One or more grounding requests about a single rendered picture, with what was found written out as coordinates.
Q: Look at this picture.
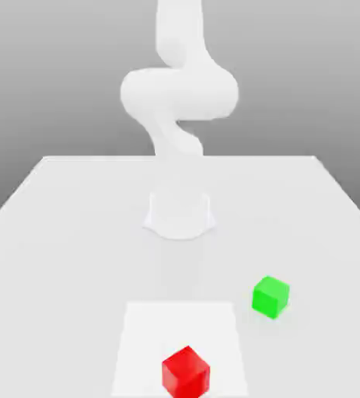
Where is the small green cube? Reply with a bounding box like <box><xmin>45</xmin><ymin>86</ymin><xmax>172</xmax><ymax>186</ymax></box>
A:
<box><xmin>251</xmin><ymin>275</ymin><xmax>291</xmax><ymax>320</ymax></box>

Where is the small red cube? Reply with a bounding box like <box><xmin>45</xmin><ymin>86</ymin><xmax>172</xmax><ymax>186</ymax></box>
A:
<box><xmin>161</xmin><ymin>344</ymin><xmax>211</xmax><ymax>398</ymax></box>

